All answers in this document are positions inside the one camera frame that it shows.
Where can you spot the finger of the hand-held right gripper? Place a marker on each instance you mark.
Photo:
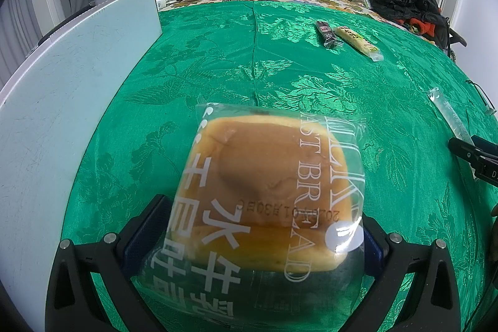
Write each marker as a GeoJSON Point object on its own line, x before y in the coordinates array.
{"type": "Point", "coordinates": [486, 146]}
{"type": "Point", "coordinates": [465, 150]}

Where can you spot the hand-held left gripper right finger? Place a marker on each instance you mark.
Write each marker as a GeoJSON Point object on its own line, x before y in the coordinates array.
{"type": "Point", "coordinates": [373, 250]}

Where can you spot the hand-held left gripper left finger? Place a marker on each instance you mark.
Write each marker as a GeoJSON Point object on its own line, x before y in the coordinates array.
{"type": "Point", "coordinates": [136, 238]}

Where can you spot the long clear snack packet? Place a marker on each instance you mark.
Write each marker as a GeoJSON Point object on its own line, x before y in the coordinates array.
{"type": "Point", "coordinates": [447, 110]}

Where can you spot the clear bread packet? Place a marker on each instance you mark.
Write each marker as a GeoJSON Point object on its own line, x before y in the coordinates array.
{"type": "Point", "coordinates": [264, 180]}

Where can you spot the white cardboard box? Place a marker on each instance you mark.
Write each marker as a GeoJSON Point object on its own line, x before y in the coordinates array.
{"type": "Point", "coordinates": [58, 102]}

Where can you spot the yellow snack bar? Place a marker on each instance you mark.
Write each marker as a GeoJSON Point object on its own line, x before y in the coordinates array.
{"type": "Point", "coordinates": [356, 40]}

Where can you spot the small dark snack packet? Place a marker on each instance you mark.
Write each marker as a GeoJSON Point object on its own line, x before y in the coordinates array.
{"type": "Point", "coordinates": [326, 33]}

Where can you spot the green patterned blanket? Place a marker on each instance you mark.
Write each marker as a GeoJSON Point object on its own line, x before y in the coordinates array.
{"type": "Point", "coordinates": [272, 63]}

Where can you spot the white power strip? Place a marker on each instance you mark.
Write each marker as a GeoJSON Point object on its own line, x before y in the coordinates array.
{"type": "Point", "coordinates": [161, 3]}

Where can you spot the black metal frame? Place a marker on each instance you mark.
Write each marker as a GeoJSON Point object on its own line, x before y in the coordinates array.
{"type": "Point", "coordinates": [455, 38]}

